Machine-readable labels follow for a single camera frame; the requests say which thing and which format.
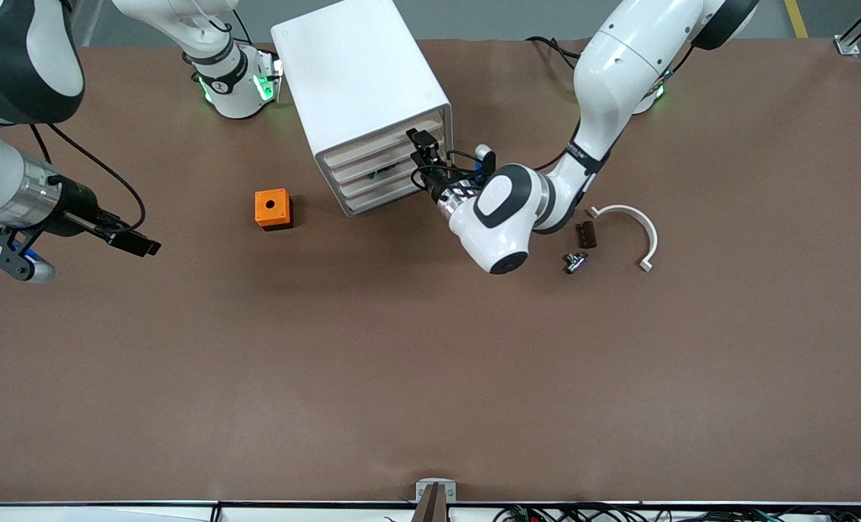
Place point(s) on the orange box with hole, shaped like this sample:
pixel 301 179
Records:
pixel 271 206

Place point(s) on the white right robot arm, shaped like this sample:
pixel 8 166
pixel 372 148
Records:
pixel 10 58

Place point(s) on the white curved plastic clip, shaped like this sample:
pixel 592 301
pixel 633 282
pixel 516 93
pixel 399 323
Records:
pixel 622 209

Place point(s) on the grey metal bracket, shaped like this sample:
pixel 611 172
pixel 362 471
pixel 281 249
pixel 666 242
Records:
pixel 423 487

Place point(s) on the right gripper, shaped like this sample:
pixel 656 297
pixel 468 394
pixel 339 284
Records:
pixel 79 205

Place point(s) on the silver metal fitting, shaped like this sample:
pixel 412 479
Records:
pixel 575 262

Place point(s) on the brown terminal block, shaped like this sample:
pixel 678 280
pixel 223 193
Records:
pixel 587 235

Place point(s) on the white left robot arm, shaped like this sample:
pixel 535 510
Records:
pixel 619 65

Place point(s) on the brown post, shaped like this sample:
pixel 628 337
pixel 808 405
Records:
pixel 434 507

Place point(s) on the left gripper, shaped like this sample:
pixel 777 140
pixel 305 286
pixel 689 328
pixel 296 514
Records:
pixel 435 186

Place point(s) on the small dark green part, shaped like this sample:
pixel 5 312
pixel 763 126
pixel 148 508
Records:
pixel 383 172

